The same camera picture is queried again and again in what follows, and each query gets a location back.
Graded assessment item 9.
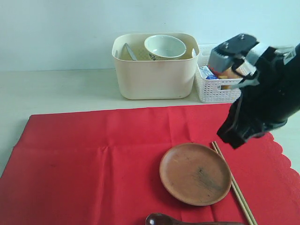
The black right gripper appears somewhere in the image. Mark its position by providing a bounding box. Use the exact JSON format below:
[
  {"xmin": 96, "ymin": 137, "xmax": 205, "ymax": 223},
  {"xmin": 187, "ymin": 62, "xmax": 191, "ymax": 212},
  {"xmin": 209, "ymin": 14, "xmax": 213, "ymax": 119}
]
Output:
[{"xmin": 217, "ymin": 45, "xmax": 300, "ymax": 149}]

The yellow cheese wedge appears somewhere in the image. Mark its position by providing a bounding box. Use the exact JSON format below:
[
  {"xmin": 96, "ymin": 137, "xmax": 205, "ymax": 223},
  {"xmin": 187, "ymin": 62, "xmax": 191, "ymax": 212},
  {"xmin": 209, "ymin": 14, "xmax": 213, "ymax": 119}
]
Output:
[{"xmin": 218, "ymin": 68, "xmax": 239, "ymax": 90}]

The blue white milk carton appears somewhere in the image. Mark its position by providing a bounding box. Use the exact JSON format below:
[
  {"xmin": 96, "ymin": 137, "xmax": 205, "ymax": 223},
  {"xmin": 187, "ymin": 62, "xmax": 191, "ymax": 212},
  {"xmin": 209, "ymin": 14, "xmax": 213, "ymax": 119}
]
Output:
[{"xmin": 199, "ymin": 66, "xmax": 218, "ymax": 80}]

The stainless steel cup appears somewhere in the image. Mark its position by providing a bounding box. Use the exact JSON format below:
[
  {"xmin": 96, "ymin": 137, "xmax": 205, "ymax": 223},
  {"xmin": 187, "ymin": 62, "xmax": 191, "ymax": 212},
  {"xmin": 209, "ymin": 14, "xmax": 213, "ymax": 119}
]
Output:
[{"xmin": 191, "ymin": 48, "xmax": 197, "ymax": 58}]

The pale green ceramic bowl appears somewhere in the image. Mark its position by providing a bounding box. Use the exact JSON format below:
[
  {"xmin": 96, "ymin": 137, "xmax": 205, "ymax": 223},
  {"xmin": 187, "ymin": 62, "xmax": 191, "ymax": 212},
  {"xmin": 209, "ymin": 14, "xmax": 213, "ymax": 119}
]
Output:
[{"xmin": 144, "ymin": 34, "xmax": 187, "ymax": 60}]

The metal table knife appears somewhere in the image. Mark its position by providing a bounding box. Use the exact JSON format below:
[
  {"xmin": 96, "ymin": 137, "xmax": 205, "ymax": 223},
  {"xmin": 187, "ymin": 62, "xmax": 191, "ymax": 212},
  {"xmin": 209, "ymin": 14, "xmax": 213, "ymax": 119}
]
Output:
[{"xmin": 124, "ymin": 43, "xmax": 137, "ymax": 61}]

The wooden chopstick right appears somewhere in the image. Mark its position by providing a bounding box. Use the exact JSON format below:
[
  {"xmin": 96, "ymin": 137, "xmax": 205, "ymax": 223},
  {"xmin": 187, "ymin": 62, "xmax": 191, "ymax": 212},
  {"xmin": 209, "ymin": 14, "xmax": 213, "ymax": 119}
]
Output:
[{"xmin": 214, "ymin": 141, "xmax": 258, "ymax": 225}]

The wooden chopstick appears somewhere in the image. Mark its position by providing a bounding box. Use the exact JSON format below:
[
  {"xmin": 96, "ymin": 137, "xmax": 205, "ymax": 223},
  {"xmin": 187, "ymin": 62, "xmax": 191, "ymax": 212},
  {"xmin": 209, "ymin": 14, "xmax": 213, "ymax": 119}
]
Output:
[
  {"xmin": 211, "ymin": 141, "xmax": 255, "ymax": 225},
  {"xmin": 214, "ymin": 141, "xmax": 258, "ymax": 225}
]

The white perforated plastic basket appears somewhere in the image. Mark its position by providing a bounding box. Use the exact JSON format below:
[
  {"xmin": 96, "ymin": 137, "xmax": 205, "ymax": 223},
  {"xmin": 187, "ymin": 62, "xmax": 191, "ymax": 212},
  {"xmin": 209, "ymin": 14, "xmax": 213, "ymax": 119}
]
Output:
[{"xmin": 194, "ymin": 44, "xmax": 241, "ymax": 104}]

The brown wooden plate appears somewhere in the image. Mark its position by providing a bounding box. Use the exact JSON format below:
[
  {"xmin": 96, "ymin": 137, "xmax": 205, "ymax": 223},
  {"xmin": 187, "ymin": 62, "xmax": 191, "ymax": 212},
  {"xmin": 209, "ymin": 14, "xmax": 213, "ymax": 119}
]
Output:
[{"xmin": 159, "ymin": 143, "xmax": 232, "ymax": 206}]

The wooden chopstick left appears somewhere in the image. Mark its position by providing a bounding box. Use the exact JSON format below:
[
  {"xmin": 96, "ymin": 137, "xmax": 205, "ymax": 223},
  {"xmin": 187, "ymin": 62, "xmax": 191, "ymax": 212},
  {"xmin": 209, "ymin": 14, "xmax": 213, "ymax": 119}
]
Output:
[{"xmin": 211, "ymin": 141, "xmax": 255, "ymax": 225}]

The cream plastic tub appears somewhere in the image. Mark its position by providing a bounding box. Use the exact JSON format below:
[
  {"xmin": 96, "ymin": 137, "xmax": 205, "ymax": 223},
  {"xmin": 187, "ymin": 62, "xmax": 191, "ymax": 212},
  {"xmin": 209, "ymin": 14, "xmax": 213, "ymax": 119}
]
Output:
[{"xmin": 112, "ymin": 33, "xmax": 200, "ymax": 99}]

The dark wooden spoon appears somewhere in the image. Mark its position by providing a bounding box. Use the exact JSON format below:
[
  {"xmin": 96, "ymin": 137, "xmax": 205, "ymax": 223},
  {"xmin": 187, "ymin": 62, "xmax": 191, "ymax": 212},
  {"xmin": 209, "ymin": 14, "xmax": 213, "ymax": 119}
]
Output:
[{"xmin": 145, "ymin": 213, "xmax": 243, "ymax": 225}]

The red table cloth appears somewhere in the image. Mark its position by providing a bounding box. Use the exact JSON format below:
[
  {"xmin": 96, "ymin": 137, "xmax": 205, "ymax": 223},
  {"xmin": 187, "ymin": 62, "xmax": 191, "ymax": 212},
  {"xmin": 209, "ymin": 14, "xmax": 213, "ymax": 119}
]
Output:
[{"xmin": 0, "ymin": 104, "xmax": 300, "ymax": 225}]

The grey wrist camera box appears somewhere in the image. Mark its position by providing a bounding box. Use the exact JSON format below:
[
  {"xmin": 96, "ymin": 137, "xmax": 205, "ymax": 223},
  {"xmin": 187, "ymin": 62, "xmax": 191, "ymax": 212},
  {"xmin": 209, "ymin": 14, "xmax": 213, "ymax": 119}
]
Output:
[{"xmin": 207, "ymin": 33, "xmax": 269, "ymax": 75}]

